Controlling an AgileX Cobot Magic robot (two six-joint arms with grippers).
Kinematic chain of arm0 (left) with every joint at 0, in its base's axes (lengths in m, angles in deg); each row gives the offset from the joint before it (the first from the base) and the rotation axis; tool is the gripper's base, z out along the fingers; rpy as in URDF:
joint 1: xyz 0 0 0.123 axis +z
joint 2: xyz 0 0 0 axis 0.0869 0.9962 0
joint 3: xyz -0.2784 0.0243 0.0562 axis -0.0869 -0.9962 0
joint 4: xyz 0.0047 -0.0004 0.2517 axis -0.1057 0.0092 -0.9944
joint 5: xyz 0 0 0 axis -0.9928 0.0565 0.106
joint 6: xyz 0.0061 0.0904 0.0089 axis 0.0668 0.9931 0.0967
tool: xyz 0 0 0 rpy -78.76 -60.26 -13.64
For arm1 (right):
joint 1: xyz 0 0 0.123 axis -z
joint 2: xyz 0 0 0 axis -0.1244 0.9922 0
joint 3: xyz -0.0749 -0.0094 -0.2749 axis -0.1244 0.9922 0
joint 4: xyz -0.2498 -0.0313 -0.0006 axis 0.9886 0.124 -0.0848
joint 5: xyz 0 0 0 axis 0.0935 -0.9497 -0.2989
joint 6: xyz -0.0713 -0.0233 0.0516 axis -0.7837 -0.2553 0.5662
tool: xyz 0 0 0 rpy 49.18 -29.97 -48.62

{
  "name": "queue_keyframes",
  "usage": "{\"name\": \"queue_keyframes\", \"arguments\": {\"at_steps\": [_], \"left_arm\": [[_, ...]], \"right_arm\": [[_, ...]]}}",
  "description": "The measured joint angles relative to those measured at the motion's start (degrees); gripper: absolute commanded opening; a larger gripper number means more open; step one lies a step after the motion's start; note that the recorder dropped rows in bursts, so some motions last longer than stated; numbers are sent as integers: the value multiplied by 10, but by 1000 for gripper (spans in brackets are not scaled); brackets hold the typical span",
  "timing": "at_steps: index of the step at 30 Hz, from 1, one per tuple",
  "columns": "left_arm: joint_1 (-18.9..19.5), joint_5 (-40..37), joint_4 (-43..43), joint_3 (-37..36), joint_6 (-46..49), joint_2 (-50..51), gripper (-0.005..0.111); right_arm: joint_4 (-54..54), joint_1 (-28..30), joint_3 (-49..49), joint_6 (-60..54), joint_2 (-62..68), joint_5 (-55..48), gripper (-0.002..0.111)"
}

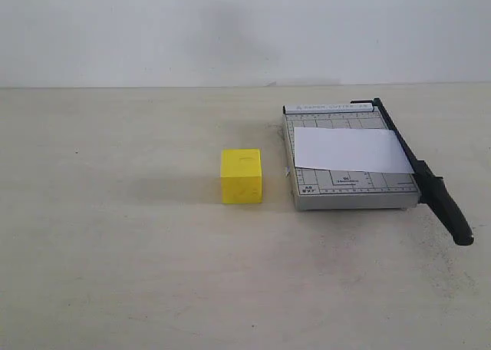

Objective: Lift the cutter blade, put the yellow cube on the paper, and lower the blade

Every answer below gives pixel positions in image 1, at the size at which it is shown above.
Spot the yellow cube block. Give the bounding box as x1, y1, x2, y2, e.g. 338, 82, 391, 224
220, 149, 262, 204

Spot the white paper sheet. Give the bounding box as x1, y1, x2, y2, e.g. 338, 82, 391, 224
294, 127, 414, 174

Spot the black cutter blade arm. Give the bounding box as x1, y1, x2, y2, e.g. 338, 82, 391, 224
351, 97, 474, 246

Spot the grey paper cutter base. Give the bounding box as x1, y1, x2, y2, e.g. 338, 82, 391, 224
283, 100, 420, 210

